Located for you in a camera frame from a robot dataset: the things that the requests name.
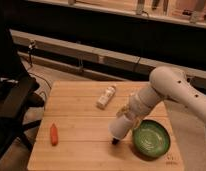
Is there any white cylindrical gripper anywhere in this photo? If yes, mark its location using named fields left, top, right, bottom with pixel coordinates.
left=116, top=104, right=145, bottom=129

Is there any green ceramic plate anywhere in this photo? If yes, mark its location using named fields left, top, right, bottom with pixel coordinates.
left=132, top=119, right=171, bottom=158

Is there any orange toy carrot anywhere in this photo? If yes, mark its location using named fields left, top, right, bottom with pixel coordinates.
left=50, top=123, right=58, bottom=146

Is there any black marker cap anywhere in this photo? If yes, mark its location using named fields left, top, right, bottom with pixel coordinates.
left=111, top=138, right=119, bottom=145

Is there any black cable on floor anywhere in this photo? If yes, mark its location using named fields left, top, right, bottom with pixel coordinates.
left=20, top=41, right=53, bottom=91

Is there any white bottle lying down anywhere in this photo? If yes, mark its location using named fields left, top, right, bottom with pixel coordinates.
left=96, top=85, right=116, bottom=109

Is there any black chair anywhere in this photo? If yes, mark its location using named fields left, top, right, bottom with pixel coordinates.
left=0, top=77, right=44, bottom=159

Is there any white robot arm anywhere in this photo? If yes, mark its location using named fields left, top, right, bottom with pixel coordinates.
left=117, top=66, right=206, bottom=126

